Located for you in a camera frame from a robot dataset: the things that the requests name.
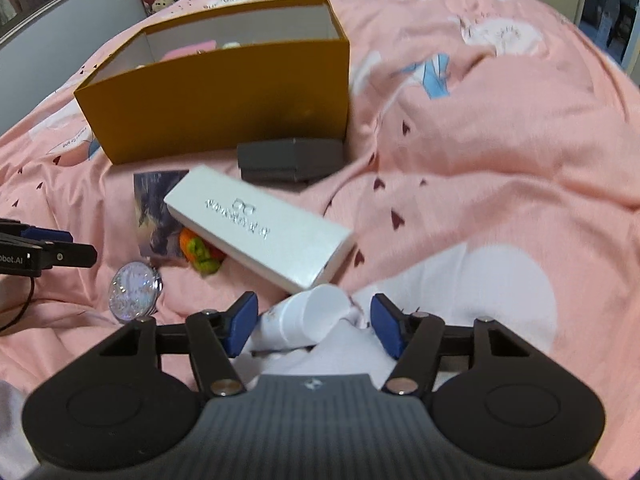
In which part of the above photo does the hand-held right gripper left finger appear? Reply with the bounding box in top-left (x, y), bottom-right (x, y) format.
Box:
top-left (95, 290), bottom-right (261, 397)

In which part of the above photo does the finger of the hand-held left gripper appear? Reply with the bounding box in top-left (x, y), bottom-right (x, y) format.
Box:
top-left (30, 242), bottom-right (99, 277)
top-left (0, 219), bottom-right (73, 246)

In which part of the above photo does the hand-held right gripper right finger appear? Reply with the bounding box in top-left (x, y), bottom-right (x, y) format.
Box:
top-left (369, 292), bottom-right (541, 397)

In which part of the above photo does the white printed cup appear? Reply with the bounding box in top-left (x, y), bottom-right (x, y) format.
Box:
top-left (250, 284), bottom-right (352, 352)

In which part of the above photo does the round glitter compact mirror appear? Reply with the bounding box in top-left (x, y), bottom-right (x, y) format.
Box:
top-left (109, 260), bottom-right (163, 323)

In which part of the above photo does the orange and green plush toy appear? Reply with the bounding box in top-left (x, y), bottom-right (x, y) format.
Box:
top-left (179, 227), bottom-right (227, 277)

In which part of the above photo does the dark printed box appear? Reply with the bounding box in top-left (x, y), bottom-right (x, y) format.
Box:
top-left (132, 170), bottom-right (191, 266)

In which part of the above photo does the white glasses box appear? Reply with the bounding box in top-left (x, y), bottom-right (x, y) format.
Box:
top-left (163, 165), bottom-right (356, 295)

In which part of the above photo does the small grey box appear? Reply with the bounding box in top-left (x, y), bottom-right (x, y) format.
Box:
top-left (236, 137), bottom-right (345, 185)

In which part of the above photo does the orange cardboard box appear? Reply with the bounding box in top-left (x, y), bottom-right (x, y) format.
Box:
top-left (73, 0), bottom-right (351, 166)

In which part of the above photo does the pink stitched pouch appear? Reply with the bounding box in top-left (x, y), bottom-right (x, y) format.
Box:
top-left (161, 40), bottom-right (219, 61)

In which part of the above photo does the white clothing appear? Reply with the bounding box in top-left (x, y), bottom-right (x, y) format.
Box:
top-left (0, 379), bottom-right (38, 480)

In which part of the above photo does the pink printed blanket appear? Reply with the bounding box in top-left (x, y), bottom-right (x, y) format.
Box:
top-left (0, 0), bottom-right (640, 480)

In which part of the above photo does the dark chair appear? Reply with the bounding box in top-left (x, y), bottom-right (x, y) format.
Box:
top-left (607, 0), bottom-right (638, 56)

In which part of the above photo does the black cable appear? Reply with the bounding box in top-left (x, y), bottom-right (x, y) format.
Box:
top-left (0, 275), bottom-right (37, 337)

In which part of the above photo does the window frame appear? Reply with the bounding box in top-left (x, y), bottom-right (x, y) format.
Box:
top-left (0, 0), bottom-right (108, 48)

